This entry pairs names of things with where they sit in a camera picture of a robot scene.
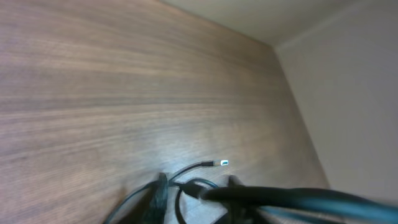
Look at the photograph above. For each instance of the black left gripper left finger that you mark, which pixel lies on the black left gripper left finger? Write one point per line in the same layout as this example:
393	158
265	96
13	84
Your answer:
152	207

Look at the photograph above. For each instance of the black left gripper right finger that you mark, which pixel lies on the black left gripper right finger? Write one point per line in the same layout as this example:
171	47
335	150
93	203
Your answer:
237	212

